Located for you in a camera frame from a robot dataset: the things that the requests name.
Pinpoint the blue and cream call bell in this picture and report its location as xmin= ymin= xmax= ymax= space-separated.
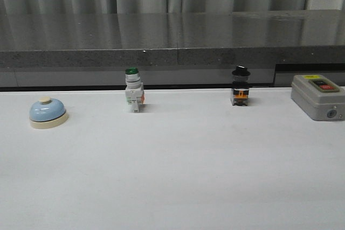
xmin=29 ymin=96 xmax=68 ymax=129

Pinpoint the grey stone counter ledge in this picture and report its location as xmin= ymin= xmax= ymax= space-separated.
xmin=1 ymin=10 xmax=344 ymax=90

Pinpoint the green pushbutton switch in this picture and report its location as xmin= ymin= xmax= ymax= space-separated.
xmin=125 ymin=67 xmax=144 ymax=113

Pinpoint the black selector knob switch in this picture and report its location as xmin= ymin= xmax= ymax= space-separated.
xmin=231 ymin=66 xmax=251 ymax=106

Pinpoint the grey on-off switch box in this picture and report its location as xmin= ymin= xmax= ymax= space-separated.
xmin=291 ymin=74 xmax=344 ymax=121

